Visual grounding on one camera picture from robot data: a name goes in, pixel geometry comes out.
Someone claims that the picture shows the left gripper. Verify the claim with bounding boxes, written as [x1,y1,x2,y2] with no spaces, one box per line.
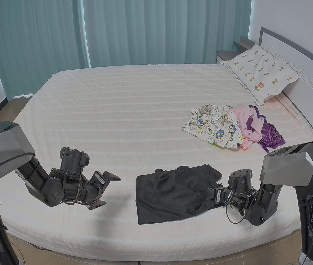
[81,171,121,211]

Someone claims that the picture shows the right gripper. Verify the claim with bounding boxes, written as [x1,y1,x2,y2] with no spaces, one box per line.
[208,187,230,204]

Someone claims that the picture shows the black shorts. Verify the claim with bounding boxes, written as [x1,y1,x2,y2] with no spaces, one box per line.
[136,164,223,225]

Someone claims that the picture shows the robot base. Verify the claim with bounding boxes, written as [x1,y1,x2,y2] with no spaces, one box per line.
[298,249,313,265]

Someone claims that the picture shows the bed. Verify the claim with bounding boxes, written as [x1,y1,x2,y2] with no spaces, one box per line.
[0,26,313,262]

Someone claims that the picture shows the white printed pyjama top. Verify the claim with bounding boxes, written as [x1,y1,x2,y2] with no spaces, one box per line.
[181,103,245,150]

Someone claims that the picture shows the purple garment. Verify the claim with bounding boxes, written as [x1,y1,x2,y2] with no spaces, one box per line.
[249,105,286,153]

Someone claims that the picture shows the pink garment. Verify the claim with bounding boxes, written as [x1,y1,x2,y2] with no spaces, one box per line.
[227,105,262,151]

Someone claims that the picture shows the white printed pillow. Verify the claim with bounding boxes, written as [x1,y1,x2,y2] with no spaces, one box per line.
[220,42,300,106]

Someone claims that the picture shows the grey bedside table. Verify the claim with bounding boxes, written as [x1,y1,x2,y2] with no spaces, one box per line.
[217,36,256,65]

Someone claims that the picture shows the blue-green curtain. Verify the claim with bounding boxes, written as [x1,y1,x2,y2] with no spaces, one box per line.
[0,0,91,100]
[80,0,254,67]

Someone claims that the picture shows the black cable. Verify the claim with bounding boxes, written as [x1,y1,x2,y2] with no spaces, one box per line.
[225,203,246,225]
[8,240,26,265]

